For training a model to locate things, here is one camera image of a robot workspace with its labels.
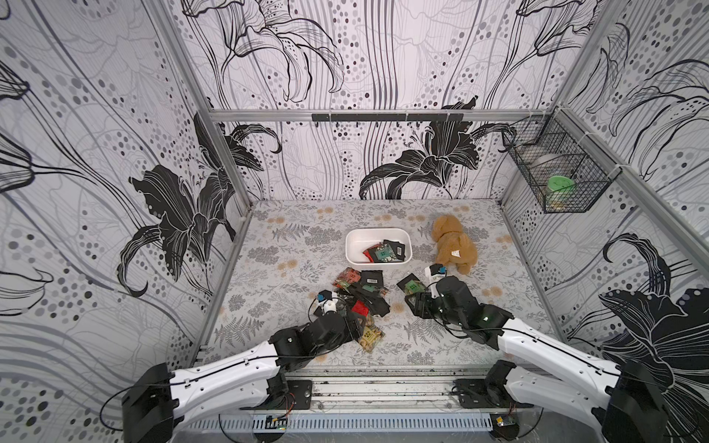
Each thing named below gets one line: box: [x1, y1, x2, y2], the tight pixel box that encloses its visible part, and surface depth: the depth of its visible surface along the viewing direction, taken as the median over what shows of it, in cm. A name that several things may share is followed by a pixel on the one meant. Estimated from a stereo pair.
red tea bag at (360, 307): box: [350, 299, 370, 317], surface depth 89 cm
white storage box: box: [344, 227, 413, 267], surface depth 105 cm
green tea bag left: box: [358, 315, 386, 352], surface depth 85 cm
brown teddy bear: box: [431, 214, 479, 276], surface depth 92 cm
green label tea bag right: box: [396, 273, 428, 297], surface depth 96 cm
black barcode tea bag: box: [360, 269, 385, 288], surface depth 96 cm
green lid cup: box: [545, 175, 576, 210], surface depth 81 cm
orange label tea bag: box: [383, 239, 407, 262], surface depth 103 cm
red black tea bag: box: [332, 266, 362, 290], surface depth 95 cm
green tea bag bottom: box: [374, 243, 397, 263], surface depth 100 cm
